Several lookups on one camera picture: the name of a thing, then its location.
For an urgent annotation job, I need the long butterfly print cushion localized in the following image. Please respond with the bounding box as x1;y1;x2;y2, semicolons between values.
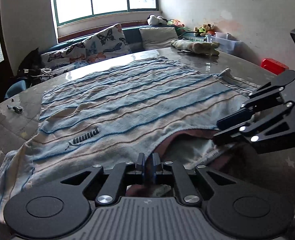
41;42;88;76

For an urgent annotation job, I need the grey white plain pillow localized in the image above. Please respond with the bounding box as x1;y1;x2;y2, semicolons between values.
139;27;178;50

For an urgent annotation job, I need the upright butterfly print pillow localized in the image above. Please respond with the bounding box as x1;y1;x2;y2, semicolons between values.
83;23;132;64

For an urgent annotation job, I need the brown monkey plush toy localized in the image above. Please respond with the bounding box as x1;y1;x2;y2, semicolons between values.
194;23;215;37

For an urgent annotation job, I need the clear plastic storage bin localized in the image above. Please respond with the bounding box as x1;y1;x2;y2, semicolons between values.
211;32;243;56

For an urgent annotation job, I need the red plastic stool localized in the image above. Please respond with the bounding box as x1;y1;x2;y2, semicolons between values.
261;58;289;75

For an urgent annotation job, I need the black white plush toy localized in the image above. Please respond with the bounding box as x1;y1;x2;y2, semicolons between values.
147;15;168;26

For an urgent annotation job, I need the small black marker pen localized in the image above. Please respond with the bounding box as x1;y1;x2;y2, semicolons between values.
7;105;23;114

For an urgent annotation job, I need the black bag on sofa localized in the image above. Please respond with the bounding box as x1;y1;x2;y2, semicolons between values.
17;48;43;77

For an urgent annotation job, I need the folded yellow pastel blanket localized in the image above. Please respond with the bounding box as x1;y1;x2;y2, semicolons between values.
171;39;220;56

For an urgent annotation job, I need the blue striped knit garment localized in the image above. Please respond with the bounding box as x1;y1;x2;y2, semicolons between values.
0;56;258;222

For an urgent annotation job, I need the blue plastic chair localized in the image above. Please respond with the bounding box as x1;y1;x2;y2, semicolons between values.
4;80;27;100

